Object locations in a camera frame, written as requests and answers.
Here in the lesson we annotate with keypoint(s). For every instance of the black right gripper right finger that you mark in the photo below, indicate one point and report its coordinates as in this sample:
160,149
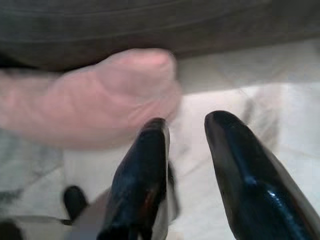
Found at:
245,180

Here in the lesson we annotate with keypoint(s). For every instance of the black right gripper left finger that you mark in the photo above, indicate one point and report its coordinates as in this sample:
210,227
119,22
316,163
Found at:
140,187

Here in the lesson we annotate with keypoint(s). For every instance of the pale pink pillow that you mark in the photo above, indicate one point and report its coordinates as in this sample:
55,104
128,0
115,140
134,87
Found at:
87,100

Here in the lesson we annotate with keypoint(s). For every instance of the dark brown two-seat sofa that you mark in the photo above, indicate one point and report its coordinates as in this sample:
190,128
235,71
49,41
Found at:
150,25

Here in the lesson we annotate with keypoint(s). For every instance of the white fabric cushion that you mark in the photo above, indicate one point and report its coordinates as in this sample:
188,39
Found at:
190,150

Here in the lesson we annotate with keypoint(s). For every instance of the black robot right leg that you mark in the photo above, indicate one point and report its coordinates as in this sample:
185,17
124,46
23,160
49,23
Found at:
73,200

